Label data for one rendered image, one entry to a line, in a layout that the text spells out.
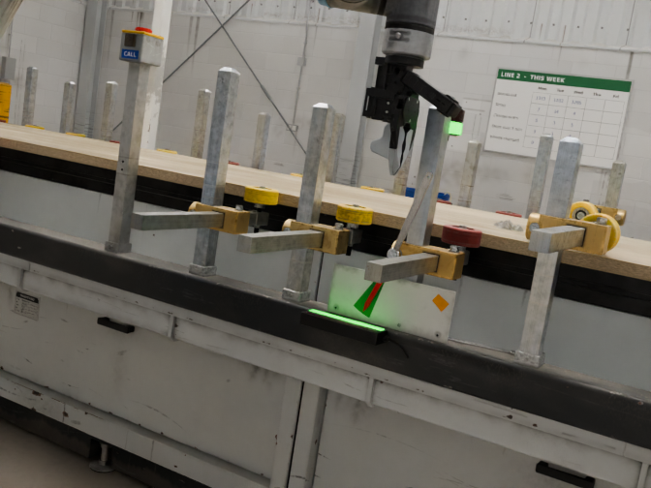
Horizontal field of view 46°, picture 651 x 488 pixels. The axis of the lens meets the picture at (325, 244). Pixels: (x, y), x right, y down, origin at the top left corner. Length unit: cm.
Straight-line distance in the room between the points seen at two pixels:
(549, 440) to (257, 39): 912
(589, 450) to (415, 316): 39
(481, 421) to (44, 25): 1038
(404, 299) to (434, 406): 22
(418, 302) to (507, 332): 26
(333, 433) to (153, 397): 57
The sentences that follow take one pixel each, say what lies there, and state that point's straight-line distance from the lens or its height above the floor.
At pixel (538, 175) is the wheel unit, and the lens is 252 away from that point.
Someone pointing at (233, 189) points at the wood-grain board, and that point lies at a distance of 191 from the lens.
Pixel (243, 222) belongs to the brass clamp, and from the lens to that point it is 169.
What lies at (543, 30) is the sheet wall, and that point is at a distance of 889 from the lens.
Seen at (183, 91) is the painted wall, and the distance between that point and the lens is 1086.
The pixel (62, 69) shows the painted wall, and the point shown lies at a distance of 1170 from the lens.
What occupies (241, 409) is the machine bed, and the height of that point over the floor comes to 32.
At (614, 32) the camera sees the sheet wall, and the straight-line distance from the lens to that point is 876.
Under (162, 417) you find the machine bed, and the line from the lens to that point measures 222.
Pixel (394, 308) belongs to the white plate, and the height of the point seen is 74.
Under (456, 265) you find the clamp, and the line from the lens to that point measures 145.
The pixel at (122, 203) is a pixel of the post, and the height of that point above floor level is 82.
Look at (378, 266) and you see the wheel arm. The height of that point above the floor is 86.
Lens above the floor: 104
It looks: 8 degrees down
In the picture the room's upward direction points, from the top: 9 degrees clockwise
